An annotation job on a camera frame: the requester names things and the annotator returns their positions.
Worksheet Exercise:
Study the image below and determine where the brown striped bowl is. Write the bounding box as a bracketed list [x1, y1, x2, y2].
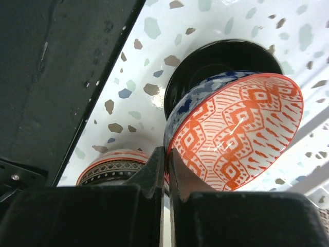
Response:
[76, 149, 150, 186]

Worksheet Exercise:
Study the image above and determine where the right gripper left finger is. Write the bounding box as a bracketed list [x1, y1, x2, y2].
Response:
[123, 146, 165, 199]

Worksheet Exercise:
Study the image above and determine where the red patterned bowl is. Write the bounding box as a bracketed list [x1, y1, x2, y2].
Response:
[166, 72, 304, 191]

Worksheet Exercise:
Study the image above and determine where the black bowl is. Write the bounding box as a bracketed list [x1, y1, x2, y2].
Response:
[164, 39, 283, 118]

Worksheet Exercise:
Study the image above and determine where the blue patterned bowl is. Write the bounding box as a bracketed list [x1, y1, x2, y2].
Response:
[163, 70, 257, 150]

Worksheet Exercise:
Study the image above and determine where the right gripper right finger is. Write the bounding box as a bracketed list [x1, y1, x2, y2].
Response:
[168, 148, 215, 202]

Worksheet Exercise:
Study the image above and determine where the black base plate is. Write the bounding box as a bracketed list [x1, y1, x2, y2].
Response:
[1, 1, 144, 202]

